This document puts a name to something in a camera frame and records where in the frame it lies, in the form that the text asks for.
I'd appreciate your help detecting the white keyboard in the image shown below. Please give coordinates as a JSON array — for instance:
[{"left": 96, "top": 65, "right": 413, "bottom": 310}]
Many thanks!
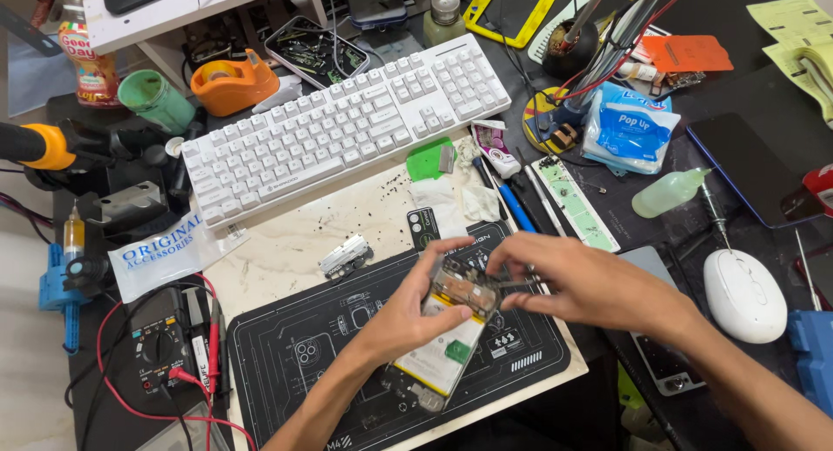
[{"left": 180, "top": 33, "right": 512, "bottom": 231}]

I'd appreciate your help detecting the smartphone with battery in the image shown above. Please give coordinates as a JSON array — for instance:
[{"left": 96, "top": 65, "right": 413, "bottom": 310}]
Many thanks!
[{"left": 383, "top": 257, "right": 503, "bottom": 416}]

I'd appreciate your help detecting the black repair mat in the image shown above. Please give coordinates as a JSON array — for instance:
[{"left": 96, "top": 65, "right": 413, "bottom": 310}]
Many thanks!
[{"left": 226, "top": 220, "right": 572, "bottom": 451}]

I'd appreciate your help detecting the black and yellow hot-air handle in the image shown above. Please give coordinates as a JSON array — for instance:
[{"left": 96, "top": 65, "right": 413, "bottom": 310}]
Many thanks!
[{"left": 0, "top": 118, "right": 171, "bottom": 179}]

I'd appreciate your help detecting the yellow phone frame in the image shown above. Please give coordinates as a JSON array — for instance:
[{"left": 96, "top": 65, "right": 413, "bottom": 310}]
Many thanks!
[{"left": 462, "top": 0, "right": 566, "bottom": 50}]

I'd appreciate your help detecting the red object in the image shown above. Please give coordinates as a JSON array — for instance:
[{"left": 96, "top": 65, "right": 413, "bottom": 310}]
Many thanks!
[{"left": 801, "top": 164, "right": 833, "bottom": 219}]

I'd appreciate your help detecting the grey phone back panel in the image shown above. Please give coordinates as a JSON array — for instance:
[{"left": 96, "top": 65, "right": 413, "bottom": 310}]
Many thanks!
[{"left": 614, "top": 245, "right": 708, "bottom": 397}]

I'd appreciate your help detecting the crumpled white tissue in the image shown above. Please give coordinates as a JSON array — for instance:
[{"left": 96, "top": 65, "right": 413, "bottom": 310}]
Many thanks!
[
  {"left": 409, "top": 177, "right": 469, "bottom": 239},
  {"left": 461, "top": 185, "right": 502, "bottom": 223}
]

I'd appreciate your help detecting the orange card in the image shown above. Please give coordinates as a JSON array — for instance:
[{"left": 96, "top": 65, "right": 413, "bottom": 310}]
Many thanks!
[{"left": 641, "top": 35, "right": 735, "bottom": 74}]

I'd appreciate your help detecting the black handled pry tool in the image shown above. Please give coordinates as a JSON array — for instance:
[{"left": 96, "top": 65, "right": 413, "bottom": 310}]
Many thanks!
[{"left": 472, "top": 155, "right": 510, "bottom": 223}]

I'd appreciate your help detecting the alcohol dispenser bottle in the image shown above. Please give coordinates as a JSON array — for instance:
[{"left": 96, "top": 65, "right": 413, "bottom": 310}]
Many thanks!
[{"left": 420, "top": 0, "right": 468, "bottom": 49}]

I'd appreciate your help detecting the blue plastic fixture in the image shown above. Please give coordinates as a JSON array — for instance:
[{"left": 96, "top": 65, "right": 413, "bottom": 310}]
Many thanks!
[{"left": 786, "top": 309, "right": 833, "bottom": 418}]

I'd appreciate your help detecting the red multimeter probe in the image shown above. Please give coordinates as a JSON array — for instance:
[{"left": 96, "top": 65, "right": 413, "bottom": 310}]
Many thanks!
[{"left": 207, "top": 297, "right": 222, "bottom": 395}]

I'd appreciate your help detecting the green plastic cup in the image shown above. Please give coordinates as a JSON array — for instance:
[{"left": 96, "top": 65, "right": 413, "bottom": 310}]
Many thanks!
[{"left": 117, "top": 69, "right": 197, "bottom": 137}]

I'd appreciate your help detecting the black multimeter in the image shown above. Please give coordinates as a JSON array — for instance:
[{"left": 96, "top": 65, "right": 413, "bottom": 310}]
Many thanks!
[{"left": 130, "top": 287, "right": 197, "bottom": 401}]

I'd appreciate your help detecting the white glue tube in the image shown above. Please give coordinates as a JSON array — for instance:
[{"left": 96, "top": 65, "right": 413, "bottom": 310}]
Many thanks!
[{"left": 471, "top": 120, "right": 523, "bottom": 180}]

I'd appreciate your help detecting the blue tissue pack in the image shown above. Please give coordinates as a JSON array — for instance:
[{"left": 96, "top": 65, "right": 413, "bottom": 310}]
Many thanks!
[{"left": 581, "top": 82, "right": 682, "bottom": 177}]

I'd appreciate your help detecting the black multimeter probe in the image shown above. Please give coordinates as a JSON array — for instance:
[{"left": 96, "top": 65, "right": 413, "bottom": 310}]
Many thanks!
[{"left": 217, "top": 313, "right": 233, "bottom": 409}]

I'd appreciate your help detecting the small black card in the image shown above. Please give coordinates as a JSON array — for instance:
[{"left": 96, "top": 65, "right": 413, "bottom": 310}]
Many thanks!
[{"left": 407, "top": 206, "right": 443, "bottom": 252}]

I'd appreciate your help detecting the stack of yellow papers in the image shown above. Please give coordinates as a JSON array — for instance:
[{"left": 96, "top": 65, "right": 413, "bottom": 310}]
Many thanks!
[{"left": 746, "top": 0, "right": 833, "bottom": 131}]

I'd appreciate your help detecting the drink bottle with red label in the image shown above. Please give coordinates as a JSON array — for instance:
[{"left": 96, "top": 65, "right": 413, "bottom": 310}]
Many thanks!
[{"left": 56, "top": 0, "right": 122, "bottom": 109}]

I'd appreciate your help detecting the blue handled screwdriver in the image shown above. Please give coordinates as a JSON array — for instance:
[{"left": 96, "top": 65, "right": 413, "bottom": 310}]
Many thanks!
[{"left": 485, "top": 165, "right": 538, "bottom": 235}]

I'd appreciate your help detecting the green plastic scraper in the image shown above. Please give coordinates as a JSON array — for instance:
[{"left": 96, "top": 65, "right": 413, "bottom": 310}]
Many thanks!
[{"left": 406, "top": 136, "right": 458, "bottom": 183}]

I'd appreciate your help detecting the yellow round base with coil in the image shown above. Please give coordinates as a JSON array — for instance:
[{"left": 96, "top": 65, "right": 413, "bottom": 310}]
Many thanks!
[{"left": 522, "top": 86, "right": 581, "bottom": 155}]

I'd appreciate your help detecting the white plastic accessory bag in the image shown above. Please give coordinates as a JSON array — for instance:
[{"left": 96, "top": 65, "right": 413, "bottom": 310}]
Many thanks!
[{"left": 107, "top": 207, "right": 252, "bottom": 305}]

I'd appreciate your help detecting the bundle of cables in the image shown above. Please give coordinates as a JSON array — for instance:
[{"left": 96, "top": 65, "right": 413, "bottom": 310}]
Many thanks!
[{"left": 552, "top": 0, "right": 699, "bottom": 117}]

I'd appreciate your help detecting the orange tape dispenser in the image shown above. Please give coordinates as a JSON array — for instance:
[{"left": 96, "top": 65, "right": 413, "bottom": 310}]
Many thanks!
[{"left": 190, "top": 48, "right": 281, "bottom": 118}]

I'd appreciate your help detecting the soldering iron in black stand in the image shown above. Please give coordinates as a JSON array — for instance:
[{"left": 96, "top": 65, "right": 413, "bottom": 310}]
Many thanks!
[{"left": 541, "top": 0, "right": 613, "bottom": 81}]

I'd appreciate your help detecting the green screw strip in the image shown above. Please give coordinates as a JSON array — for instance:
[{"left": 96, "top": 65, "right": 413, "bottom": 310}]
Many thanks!
[{"left": 530, "top": 154, "right": 622, "bottom": 254}]

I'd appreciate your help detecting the person's right hand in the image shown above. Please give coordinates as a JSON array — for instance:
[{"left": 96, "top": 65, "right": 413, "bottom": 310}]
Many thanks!
[{"left": 485, "top": 232, "right": 696, "bottom": 339}]

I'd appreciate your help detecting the green squeeze bottle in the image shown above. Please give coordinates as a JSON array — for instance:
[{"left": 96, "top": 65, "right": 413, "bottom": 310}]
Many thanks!
[{"left": 630, "top": 167, "right": 714, "bottom": 219}]

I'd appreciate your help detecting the white computer mouse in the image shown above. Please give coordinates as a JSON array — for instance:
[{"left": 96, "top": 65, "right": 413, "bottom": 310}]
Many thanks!
[{"left": 703, "top": 248, "right": 789, "bottom": 345}]

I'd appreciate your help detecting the beige work board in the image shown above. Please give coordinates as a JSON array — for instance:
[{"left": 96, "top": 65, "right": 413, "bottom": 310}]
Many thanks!
[{"left": 202, "top": 134, "right": 590, "bottom": 451}]

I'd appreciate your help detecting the small white metal phone part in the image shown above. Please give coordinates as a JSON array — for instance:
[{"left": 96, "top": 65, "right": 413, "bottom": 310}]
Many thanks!
[{"left": 318, "top": 234, "right": 376, "bottom": 283}]

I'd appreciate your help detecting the blue holder with syringe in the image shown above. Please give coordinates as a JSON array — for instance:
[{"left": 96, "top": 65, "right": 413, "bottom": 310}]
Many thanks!
[{"left": 37, "top": 203, "right": 93, "bottom": 356}]

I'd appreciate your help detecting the white desk shelf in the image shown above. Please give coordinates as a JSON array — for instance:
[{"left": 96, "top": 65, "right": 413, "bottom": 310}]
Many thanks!
[{"left": 82, "top": 0, "right": 328, "bottom": 56}]

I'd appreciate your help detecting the person's left hand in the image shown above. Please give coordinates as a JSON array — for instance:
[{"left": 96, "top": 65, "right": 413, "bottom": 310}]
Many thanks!
[{"left": 354, "top": 236, "right": 476, "bottom": 375}]

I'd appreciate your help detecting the dark smartphone with blue edge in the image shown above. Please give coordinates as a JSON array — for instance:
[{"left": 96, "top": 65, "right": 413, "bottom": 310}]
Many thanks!
[{"left": 686, "top": 112, "right": 829, "bottom": 230}]

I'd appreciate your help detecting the silver precision screwdriver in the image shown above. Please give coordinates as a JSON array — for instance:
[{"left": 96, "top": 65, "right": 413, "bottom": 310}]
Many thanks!
[{"left": 699, "top": 178, "right": 734, "bottom": 252}]

